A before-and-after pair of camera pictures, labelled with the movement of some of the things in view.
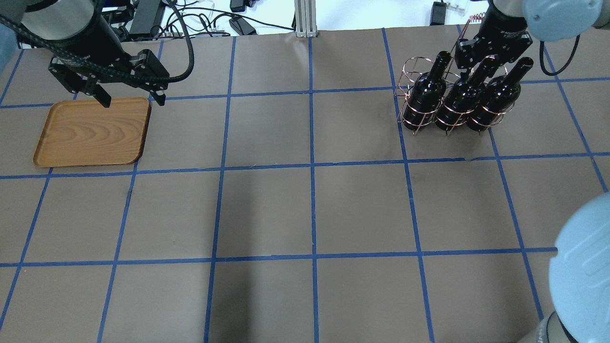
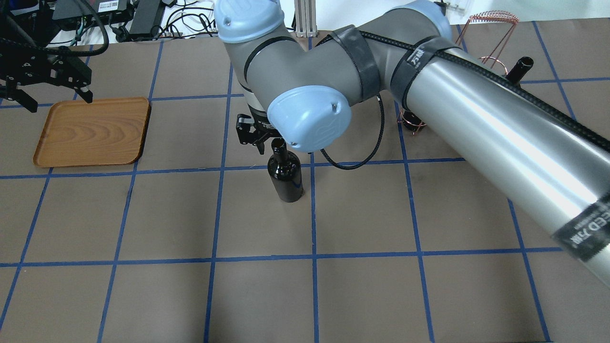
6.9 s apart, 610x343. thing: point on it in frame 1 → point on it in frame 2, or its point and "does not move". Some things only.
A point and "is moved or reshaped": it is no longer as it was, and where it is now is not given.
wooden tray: [84, 132] does not move
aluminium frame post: [305, 12] does not move
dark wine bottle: [464, 95] is moved or reshaped
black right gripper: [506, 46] → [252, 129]
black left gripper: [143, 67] → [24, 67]
